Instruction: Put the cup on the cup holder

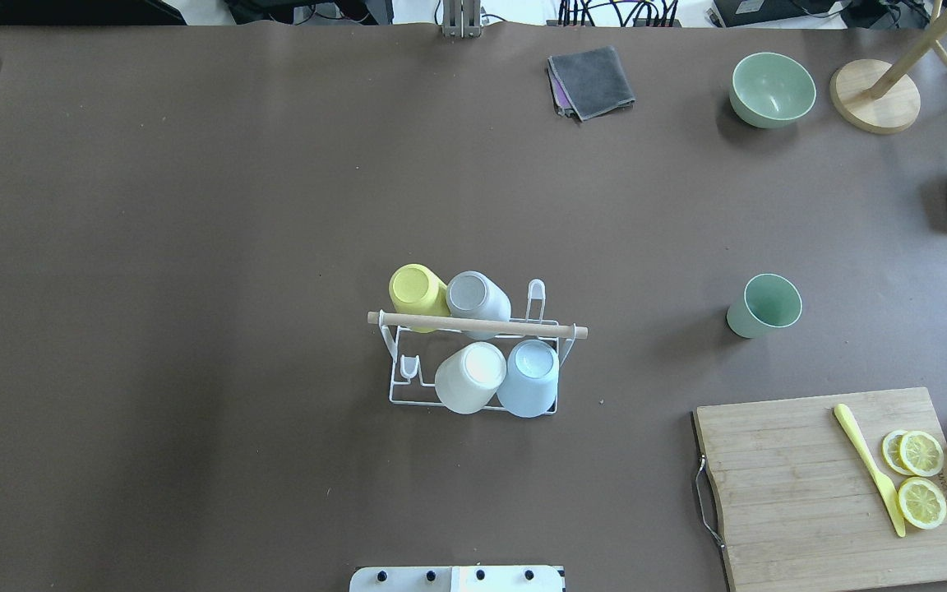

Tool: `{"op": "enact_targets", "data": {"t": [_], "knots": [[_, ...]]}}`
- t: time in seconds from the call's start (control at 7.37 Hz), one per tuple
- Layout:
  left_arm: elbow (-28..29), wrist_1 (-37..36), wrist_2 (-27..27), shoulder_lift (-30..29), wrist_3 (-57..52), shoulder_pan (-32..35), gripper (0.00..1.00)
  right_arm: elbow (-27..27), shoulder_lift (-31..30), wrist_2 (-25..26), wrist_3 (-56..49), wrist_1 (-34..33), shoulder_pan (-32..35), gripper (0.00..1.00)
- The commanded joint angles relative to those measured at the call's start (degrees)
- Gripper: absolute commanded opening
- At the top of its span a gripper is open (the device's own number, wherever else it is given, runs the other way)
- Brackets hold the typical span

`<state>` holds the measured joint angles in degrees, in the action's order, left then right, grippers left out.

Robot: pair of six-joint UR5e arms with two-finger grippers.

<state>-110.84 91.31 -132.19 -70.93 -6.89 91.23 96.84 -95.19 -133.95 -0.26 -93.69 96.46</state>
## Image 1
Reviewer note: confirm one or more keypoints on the yellow plastic cup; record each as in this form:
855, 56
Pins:
414, 289

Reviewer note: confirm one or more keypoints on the white plastic cup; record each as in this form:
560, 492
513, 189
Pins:
468, 379

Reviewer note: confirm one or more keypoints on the grey plastic cup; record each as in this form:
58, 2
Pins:
472, 295

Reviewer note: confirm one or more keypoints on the lemon slice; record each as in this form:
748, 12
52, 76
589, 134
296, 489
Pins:
922, 503
913, 453

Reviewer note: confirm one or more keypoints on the wooden mug tree stand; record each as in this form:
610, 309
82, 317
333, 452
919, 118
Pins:
880, 97

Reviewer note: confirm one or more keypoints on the green bowl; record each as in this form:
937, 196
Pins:
769, 90

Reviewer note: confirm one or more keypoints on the lemon slice lower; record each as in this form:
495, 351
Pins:
922, 503

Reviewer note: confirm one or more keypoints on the yellow plastic knife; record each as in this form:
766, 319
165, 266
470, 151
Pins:
883, 483

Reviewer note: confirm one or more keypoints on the bamboo cutting board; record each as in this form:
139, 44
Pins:
796, 507

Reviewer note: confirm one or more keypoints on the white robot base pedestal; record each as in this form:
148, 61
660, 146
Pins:
459, 578

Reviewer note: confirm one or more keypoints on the white wire cup rack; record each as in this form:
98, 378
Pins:
412, 381

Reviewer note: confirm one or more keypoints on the grey folded cloth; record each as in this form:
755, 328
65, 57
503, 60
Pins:
587, 84

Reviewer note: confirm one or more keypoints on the lemon slice upper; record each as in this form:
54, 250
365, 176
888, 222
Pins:
913, 453

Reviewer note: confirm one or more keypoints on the green plastic cup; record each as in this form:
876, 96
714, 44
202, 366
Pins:
768, 302

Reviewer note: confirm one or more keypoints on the light blue plastic cup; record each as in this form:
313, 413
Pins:
529, 388

